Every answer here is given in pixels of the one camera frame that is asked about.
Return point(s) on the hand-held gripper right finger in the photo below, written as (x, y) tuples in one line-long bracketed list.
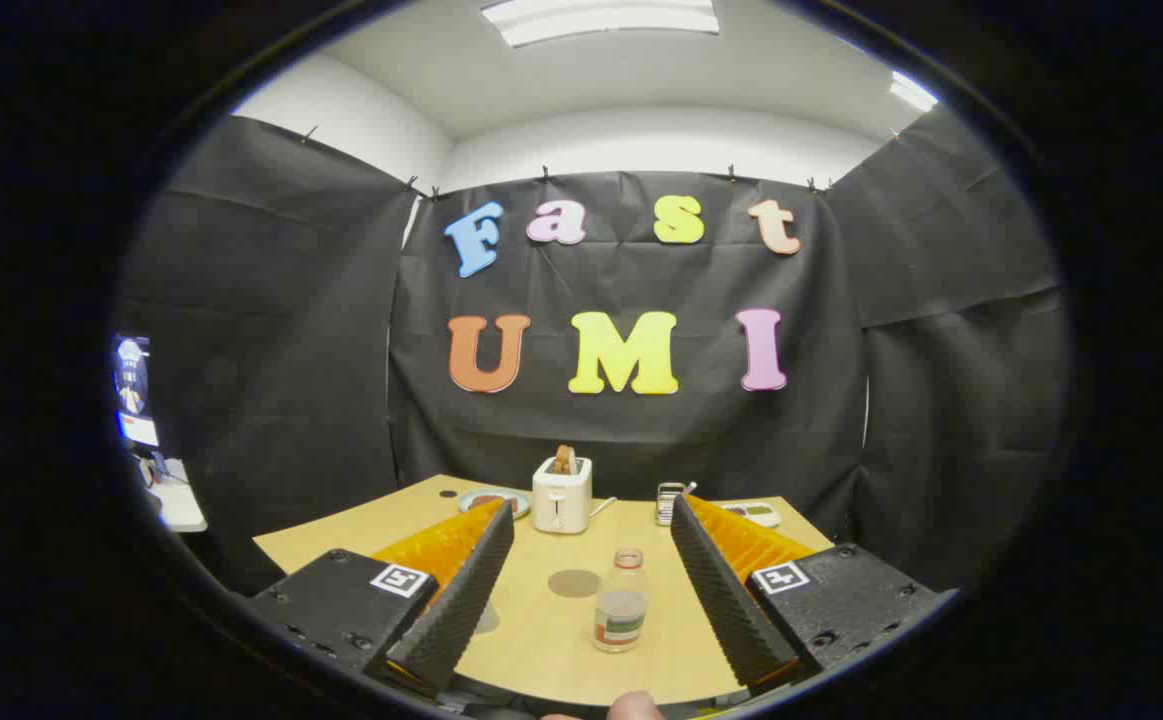
[(726, 600)]

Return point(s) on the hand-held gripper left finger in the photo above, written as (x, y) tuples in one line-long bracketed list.
[(461, 600)]

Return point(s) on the clear plastic juice bottle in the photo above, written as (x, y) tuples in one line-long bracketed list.
[(621, 610)]

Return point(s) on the brown round coaster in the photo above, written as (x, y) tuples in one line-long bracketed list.
[(574, 584)]

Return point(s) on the white compartment tray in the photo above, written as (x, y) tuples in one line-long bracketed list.
[(756, 514)]

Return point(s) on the wooden table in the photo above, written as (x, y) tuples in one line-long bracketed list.
[(541, 650)]

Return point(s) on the light green plate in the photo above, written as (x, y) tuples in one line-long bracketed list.
[(516, 500)]

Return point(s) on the white toaster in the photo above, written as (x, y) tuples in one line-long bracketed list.
[(561, 500)]

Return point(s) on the brown bread slice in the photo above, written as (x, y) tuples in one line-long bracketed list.
[(565, 460)]

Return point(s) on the black backdrop cloth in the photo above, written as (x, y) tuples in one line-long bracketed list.
[(641, 440)]

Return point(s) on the white side desk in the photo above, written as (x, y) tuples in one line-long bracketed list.
[(179, 505)]

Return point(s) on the computer monitor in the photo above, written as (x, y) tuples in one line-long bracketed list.
[(131, 380)]

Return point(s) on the small ceiling light panel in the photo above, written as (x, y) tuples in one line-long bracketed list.
[(913, 92)]

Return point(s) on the large ceiling light panel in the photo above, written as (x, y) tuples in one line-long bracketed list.
[(601, 20)]

